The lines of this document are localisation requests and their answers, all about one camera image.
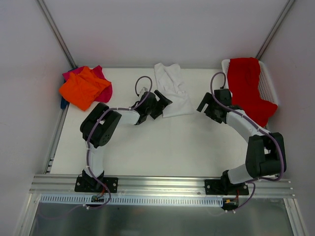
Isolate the white t shirt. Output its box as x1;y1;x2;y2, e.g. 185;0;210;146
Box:
154;63;194;118

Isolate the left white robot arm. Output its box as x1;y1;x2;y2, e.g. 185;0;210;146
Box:
75;88;173;193

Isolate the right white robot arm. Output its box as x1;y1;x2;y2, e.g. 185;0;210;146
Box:
197;88;286;195

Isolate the red t shirt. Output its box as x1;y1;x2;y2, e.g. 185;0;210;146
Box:
227;58;278;127

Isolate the pink t shirt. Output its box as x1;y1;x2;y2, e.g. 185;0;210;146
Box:
63;65;113;103

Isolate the white plastic basket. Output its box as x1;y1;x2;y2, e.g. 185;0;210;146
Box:
220;58;279;106

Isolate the orange t shirt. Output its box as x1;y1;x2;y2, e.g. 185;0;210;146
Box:
59;66;107;111

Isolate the blue t shirt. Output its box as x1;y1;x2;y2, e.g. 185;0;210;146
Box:
60;97;68;110

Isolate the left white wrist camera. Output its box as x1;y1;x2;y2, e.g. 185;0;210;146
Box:
139;87;148;97

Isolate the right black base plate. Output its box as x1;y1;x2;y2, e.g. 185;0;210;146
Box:
204;179;249;196

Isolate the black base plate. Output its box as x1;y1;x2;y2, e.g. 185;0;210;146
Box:
74;176;119;193
204;179;249;196

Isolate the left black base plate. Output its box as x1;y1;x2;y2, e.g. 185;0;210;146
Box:
74;176;119;193

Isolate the right aluminium corner post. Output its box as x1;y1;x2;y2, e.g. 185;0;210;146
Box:
255;0;296;60

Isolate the aluminium corner post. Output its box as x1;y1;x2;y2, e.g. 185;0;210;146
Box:
35;0;77;69
255;0;296;60

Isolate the white slotted cable duct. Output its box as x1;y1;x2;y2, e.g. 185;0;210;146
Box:
39;194;223;207

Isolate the aluminium mounting rail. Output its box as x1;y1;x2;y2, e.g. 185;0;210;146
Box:
30;174;296;199

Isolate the left aluminium corner post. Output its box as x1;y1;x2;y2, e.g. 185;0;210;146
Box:
35;0;77;69

